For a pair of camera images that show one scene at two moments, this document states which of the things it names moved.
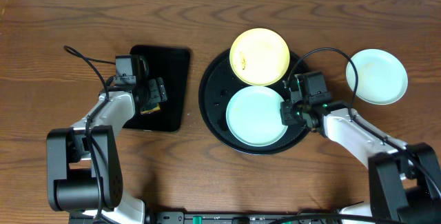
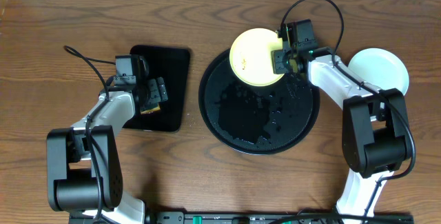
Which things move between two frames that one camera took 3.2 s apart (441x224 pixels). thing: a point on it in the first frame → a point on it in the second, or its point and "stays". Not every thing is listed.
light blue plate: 254,118 → 380,67
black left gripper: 156,92 stays
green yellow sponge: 154,109 stays
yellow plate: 260,56 stays
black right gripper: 286,112 → 280,61
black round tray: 219,83 stays
